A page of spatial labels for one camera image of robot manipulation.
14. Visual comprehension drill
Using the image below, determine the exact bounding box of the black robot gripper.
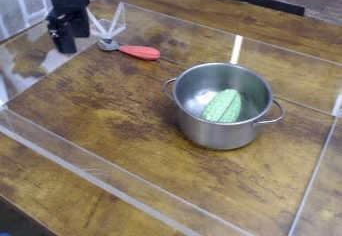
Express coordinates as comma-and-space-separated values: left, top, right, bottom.
47, 0, 89, 54

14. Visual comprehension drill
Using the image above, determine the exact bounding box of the pink handled metal spoon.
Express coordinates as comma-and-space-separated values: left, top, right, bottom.
97, 39, 160, 60

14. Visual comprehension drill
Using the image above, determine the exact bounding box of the clear acrylic barrier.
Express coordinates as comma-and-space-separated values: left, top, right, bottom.
0, 3, 342, 236

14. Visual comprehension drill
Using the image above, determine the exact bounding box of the stainless steel pot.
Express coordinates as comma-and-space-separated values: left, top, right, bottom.
162, 62, 286, 150

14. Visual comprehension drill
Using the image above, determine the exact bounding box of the green bitter gourd toy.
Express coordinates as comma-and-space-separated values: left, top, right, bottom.
202, 89, 242, 123

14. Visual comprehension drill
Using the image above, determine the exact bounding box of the black strip on table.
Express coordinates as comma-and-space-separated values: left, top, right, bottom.
235, 0, 304, 16

